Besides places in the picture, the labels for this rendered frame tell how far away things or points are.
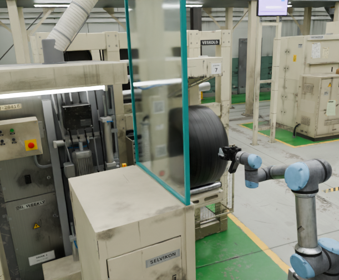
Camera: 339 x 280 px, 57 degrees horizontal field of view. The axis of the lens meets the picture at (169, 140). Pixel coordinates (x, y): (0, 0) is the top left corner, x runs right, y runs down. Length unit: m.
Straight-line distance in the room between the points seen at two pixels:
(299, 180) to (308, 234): 0.26
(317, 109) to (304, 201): 5.11
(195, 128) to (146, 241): 0.97
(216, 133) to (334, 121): 5.03
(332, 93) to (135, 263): 5.89
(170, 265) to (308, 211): 0.65
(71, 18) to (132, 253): 1.43
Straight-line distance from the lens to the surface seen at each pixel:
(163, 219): 1.24
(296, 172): 1.48
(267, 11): 6.05
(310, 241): 1.61
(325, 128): 6.82
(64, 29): 2.10
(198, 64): 2.42
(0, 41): 11.16
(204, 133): 2.01
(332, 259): 1.72
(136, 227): 1.20
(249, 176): 1.81
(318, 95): 6.53
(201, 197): 2.23
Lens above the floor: 1.87
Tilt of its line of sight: 16 degrees down
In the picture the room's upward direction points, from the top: 2 degrees counter-clockwise
